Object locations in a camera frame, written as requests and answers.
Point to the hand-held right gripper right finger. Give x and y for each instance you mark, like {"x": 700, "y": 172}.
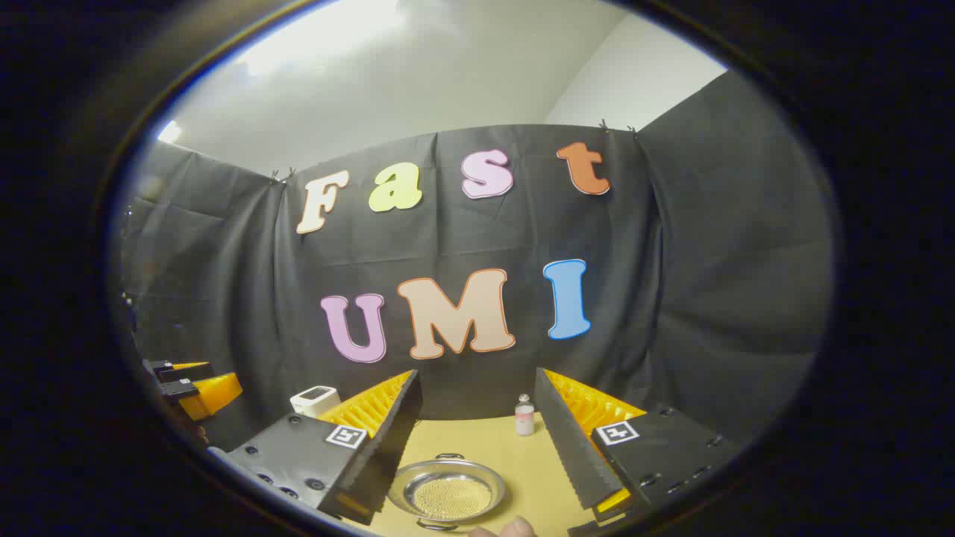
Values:
{"x": 567, "y": 440}

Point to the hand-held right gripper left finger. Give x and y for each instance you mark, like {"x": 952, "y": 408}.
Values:
{"x": 392, "y": 440}

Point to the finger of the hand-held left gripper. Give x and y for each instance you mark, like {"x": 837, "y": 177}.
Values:
{"x": 179, "y": 371}
{"x": 179, "y": 391}

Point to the stainless steel pot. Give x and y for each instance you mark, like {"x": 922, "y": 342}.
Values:
{"x": 448, "y": 470}

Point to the small bottle with pink label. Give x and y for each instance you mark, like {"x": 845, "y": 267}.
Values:
{"x": 524, "y": 419}

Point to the pile of yellow soybeans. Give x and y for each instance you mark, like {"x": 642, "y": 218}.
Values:
{"x": 451, "y": 498}

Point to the white toaster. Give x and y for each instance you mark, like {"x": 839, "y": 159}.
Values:
{"x": 313, "y": 401}

